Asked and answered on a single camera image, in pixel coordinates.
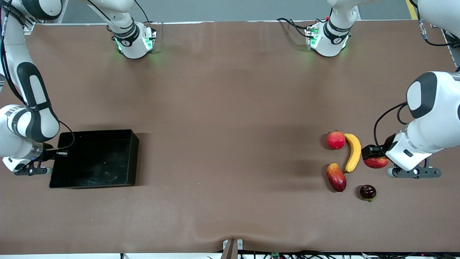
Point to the black plastic box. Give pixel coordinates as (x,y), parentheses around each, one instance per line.
(93,162)

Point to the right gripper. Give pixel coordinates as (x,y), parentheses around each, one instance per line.
(49,154)

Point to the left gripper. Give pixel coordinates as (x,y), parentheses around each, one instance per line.
(384,144)

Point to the red yellow mango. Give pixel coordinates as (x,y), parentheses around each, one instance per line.
(336,178)

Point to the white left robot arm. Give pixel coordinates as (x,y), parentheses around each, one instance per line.
(442,118)

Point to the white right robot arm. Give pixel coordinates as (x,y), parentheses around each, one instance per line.
(10,46)

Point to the yellow banana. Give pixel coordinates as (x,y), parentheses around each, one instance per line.
(355,149)

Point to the red pomegranate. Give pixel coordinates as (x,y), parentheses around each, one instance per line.
(336,140)

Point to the brown table mat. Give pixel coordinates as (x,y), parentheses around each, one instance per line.
(230,126)

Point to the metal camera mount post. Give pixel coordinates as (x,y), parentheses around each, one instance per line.
(230,251)

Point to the red yellow apple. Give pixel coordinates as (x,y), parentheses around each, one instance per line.
(375,163)

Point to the dark purple mangosteen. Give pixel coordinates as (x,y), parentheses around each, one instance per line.
(368,191)

